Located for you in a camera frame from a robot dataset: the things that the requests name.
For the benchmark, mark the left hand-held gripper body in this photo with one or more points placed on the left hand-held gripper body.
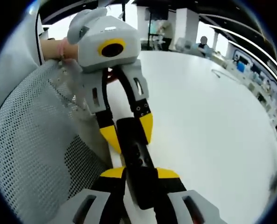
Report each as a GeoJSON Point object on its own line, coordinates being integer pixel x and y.
{"type": "Point", "coordinates": [119, 35]}

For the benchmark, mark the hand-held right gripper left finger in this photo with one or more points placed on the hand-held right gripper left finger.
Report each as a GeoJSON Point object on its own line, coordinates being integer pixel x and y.
{"type": "Point", "coordinates": [110, 193]}

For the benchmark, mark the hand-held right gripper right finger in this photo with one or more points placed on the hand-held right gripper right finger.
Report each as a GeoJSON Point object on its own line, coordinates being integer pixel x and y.
{"type": "Point", "coordinates": [173, 186]}

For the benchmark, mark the black remote control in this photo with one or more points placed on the black remote control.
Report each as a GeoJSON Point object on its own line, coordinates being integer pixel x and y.
{"type": "Point", "coordinates": [133, 140]}

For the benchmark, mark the grey mesh office chair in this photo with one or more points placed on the grey mesh office chair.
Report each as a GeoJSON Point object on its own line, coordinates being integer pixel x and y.
{"type": "Point", "coordinates": [23, 128]}

